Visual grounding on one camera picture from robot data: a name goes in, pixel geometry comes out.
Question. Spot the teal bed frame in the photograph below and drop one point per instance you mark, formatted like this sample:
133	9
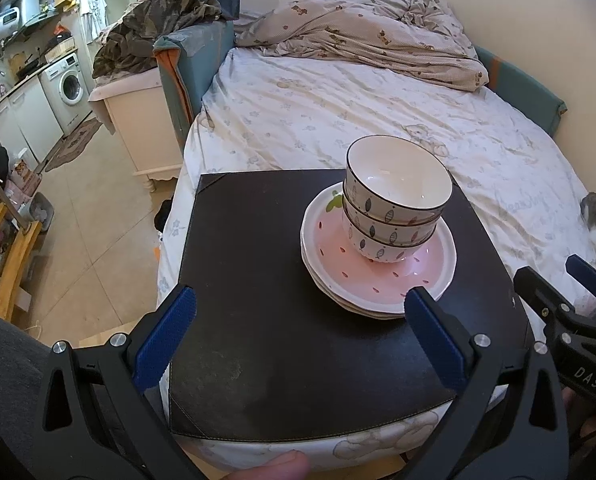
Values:
192	70

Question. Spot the black leather mat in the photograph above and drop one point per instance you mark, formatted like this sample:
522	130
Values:
258	285

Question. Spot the person's grey trouser leg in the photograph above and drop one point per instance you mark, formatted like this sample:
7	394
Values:
2	370

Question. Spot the pink printed package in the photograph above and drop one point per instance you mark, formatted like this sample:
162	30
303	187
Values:
25	180

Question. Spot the grey plastic bin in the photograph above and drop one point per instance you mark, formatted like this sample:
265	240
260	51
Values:
41	212

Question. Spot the beige bear-print blanket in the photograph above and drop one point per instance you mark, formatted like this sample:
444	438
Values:
368	35

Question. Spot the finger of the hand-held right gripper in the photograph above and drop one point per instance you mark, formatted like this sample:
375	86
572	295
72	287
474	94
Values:
543	297
590	277

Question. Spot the white washing machine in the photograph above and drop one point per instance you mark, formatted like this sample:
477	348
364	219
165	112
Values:
65	85

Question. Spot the white water heater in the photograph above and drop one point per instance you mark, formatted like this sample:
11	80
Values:
2	16

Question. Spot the person's right hand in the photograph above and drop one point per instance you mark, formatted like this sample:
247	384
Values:
595	422

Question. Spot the black slipper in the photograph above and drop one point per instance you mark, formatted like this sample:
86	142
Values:
162	215

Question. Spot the white hanging shirt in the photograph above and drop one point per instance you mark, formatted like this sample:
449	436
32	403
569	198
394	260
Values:
93	10

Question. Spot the brown floor rug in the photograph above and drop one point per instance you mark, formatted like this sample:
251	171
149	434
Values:
75	142

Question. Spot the camouflage jacket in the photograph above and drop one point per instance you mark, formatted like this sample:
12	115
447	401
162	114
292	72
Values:
147	25

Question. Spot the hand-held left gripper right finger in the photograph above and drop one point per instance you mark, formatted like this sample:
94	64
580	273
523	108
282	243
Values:
435	340

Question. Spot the white kitchen base cabinet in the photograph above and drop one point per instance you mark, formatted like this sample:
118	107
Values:
27	120

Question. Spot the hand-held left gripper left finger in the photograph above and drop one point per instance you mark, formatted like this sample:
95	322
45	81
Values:
165	335

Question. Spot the white leaf-print bowl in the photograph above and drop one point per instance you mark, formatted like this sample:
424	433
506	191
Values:
398	175
378	222
378	250

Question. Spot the cream nightstand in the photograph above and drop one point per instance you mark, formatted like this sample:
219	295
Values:
137	125

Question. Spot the person's left hand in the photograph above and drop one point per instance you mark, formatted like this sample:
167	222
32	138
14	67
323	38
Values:
273	467

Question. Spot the steel range hood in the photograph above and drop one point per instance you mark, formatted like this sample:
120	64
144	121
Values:
32	7

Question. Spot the wooden chair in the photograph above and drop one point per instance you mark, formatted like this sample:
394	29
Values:
7	265

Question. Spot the pink strawberry plate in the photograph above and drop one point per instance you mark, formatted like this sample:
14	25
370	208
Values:
378	275
320	282
358	311

